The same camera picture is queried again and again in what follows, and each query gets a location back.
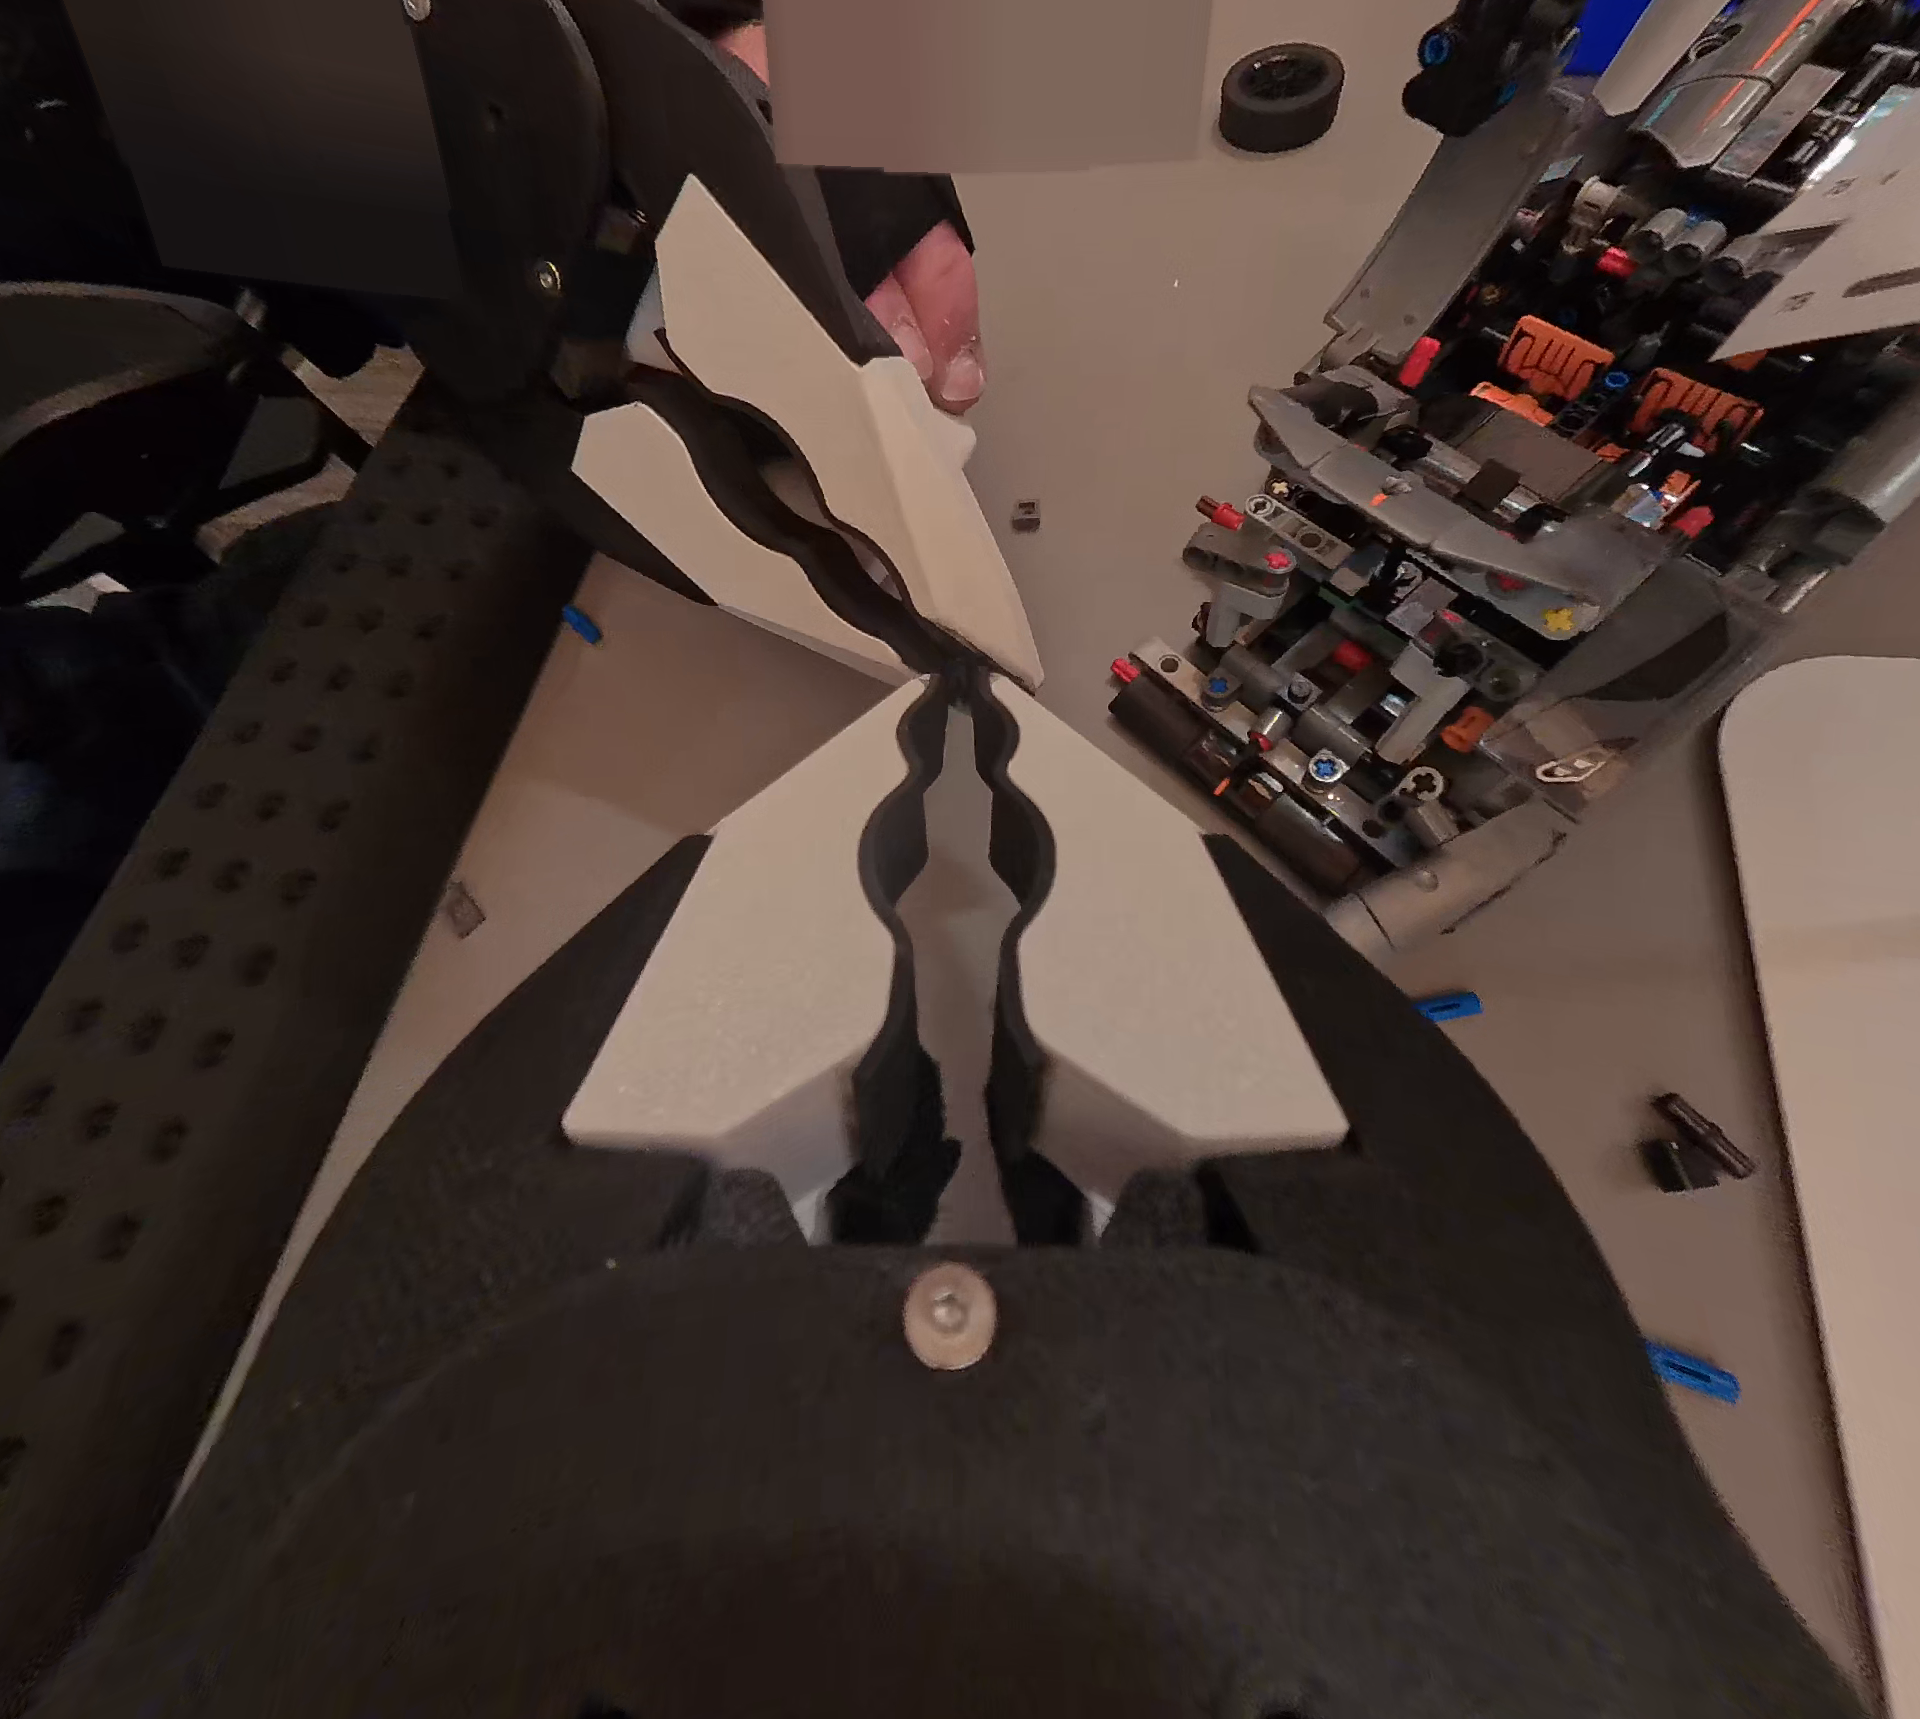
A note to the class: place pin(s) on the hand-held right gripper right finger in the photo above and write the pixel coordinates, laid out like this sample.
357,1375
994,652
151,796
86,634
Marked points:
1178,999

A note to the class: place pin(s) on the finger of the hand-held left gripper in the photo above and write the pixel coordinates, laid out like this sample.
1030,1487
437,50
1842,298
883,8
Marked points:
811,354
660,474

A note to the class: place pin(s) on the lego instruction booklet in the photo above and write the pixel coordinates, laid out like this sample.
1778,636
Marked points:
1830,278

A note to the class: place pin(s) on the small black lego connector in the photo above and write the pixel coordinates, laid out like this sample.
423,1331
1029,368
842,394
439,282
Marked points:
1695,1141

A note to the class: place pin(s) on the black lego tyre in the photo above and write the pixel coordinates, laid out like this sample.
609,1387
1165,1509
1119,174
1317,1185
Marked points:
1280,98

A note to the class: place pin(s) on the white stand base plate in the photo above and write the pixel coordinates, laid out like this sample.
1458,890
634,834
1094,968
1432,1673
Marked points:
1844,999

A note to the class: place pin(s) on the black office chair base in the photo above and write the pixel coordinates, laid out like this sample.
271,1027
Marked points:
151,398

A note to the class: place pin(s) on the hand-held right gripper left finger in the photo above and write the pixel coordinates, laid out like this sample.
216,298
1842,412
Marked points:
735,999

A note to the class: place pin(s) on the grey black lego car model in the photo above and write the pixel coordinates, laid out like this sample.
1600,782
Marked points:
1440,234

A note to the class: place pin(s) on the person's left hand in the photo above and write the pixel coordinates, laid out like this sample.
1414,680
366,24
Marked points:
939,308

